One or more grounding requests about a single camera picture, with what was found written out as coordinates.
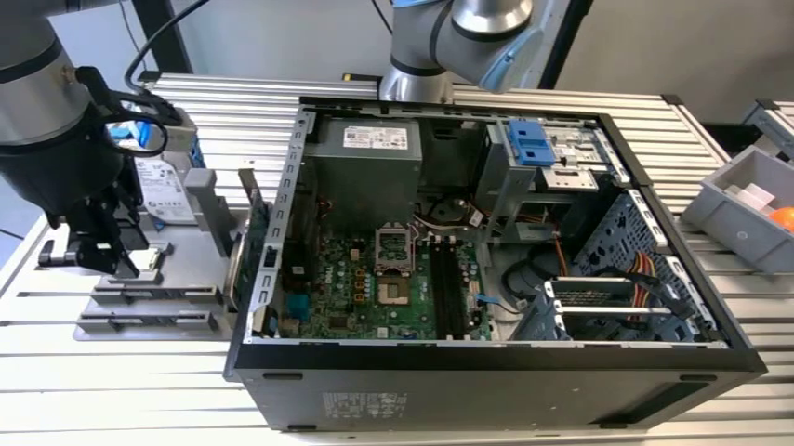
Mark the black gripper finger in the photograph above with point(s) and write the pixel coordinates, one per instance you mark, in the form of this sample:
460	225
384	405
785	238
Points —
105	251

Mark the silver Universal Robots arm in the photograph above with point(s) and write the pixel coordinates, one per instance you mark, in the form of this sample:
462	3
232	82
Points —
37	83

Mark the black RAM slot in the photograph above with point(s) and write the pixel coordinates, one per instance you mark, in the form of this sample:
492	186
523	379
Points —
462	288
438	288
454	288
446	288

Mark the silver CPU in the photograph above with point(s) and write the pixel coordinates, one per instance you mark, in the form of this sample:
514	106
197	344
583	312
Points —
153	261

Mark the grey parts rack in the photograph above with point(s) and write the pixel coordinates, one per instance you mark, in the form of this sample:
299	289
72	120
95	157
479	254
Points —
192	274

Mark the hard disk in blue carrier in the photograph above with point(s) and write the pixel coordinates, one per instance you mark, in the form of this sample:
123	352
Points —
163	190

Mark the green graphics card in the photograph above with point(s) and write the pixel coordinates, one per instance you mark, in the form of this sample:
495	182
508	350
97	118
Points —
251	251

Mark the grey power supply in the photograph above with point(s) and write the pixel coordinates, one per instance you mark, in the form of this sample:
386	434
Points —
366	186

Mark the green motherboard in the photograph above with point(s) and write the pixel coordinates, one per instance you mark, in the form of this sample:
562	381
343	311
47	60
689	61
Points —
372	320

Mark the CPU socket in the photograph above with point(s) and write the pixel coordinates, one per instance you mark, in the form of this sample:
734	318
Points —
395	290

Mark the metal locking lever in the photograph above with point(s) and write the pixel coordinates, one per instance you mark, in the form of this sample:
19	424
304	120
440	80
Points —
416	251

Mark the yellow tipped black bar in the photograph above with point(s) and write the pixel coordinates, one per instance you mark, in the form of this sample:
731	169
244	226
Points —
348	77

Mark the black open PC case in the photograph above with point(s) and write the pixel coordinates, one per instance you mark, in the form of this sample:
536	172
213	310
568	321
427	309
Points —
434	385

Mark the grey metal drive cage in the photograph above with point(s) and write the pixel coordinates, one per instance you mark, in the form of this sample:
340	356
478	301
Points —
508	186

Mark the metal disk bay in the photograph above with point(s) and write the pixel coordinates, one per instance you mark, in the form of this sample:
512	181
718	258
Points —
611	310

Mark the large grey plastic bin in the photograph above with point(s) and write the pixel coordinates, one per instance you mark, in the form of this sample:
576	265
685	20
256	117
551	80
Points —
745	241

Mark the white block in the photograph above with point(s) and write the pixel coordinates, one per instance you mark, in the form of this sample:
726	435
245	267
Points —
753	195

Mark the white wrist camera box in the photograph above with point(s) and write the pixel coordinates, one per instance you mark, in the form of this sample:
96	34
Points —
180	137

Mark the black upright post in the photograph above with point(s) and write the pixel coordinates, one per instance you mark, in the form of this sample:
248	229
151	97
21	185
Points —
567	46
173	46

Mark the blue plastic bracket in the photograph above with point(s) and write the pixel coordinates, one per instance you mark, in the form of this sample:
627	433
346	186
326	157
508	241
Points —
527	139

